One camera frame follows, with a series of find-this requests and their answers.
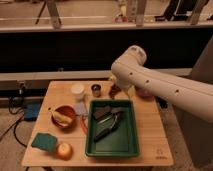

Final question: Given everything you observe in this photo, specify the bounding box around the small grey towel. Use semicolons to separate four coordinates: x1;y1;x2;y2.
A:
74;102;88;116

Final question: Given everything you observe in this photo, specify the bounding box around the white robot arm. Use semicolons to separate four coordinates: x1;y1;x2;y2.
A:
111;45;213;122

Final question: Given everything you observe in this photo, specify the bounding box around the dark block in tray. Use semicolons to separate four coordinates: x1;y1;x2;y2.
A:
93;106;111;120

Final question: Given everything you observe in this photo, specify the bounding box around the green plastic tray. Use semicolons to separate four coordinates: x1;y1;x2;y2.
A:
85;100;140;157

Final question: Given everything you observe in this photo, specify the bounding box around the dark grape bunch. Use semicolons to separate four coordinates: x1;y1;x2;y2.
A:
109;84;121;99

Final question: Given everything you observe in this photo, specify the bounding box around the small dark metal cup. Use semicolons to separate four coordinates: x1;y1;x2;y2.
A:
91;84;101;97

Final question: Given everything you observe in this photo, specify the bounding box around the white cup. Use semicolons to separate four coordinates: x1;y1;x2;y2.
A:
71;84;85;100

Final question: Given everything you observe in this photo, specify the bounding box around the purple bowl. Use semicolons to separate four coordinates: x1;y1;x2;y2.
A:
135;87;153;99

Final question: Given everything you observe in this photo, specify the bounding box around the red bowl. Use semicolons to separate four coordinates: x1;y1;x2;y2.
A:
50;105;76;129

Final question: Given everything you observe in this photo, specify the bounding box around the red carrot stick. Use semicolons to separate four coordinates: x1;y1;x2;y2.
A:
80;116;88;135

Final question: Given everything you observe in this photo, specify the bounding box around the banana in bowl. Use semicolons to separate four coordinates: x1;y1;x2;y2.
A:
52;111;72;124

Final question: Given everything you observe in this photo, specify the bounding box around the wooden table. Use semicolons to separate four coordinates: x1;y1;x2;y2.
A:
22;81;173;169

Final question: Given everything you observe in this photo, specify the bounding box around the yellow apple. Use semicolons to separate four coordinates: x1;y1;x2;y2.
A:
56;142;73;160

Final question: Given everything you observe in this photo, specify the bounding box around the blue box on floor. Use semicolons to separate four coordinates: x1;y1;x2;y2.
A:
24;103;41;121

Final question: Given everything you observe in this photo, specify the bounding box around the green sponge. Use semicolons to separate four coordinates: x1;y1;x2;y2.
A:
31;133;57;152

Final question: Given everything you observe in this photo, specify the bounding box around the black cable on floor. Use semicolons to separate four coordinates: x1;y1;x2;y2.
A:
0;95;29;148

